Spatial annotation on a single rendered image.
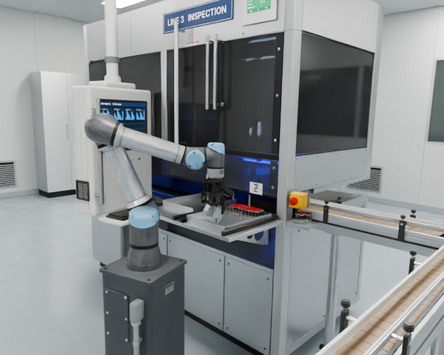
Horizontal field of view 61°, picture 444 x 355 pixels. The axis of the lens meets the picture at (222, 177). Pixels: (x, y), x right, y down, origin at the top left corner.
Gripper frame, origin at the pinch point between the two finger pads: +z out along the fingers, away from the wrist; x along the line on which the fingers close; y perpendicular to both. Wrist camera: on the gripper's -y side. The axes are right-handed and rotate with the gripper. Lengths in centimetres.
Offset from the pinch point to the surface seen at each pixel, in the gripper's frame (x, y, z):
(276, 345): 11, -36, 74
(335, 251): 33, -51, 18
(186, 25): -64, -35, -99
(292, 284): 13, -45, 41
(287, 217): 12.4, -37.4, 2.7
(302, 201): 21.5, -36.2, -7.2
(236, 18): -24, -35, -97
